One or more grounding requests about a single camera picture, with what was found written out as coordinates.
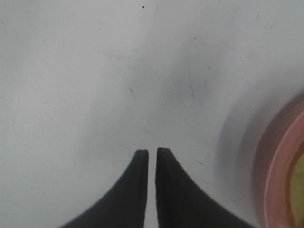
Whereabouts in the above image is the white bread sandwich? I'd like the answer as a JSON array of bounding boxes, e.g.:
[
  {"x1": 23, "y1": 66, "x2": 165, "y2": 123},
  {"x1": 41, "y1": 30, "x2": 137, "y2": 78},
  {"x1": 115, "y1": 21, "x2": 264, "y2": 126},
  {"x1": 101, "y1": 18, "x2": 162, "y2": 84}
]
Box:
[{"x1": 289, "y1": 152, "x2": 304, "y2": 228}]

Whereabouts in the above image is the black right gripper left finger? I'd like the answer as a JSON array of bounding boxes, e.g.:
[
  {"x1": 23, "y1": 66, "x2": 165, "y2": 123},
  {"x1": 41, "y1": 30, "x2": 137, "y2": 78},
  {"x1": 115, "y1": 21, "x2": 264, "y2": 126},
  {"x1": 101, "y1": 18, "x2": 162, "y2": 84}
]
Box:
[{"x1": 63, "y1": 150, "x2": 149, "y2": 228}]

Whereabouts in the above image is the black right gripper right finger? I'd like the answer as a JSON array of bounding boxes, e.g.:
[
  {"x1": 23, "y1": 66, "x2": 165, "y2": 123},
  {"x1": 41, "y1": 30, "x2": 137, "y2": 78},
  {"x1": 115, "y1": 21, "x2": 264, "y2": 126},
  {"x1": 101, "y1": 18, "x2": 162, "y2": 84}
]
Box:
[{"x1": 155, "y1": 147, "x2": 251, "y2": 228}]

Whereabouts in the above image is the pink round plate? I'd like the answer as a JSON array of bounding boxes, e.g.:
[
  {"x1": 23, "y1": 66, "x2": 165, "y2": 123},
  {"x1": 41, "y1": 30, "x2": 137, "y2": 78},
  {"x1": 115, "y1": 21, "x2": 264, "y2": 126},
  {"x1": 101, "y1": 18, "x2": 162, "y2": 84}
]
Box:
[{"x1": 252, "y1": 94, "x2": 304, "y2": 228}]

